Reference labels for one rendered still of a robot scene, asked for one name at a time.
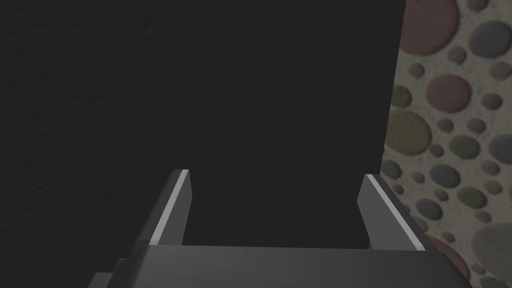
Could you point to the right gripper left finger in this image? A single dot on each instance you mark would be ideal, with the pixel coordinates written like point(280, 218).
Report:
point(172, 216)

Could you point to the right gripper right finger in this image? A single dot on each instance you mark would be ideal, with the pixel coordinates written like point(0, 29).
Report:
point(384, 220)

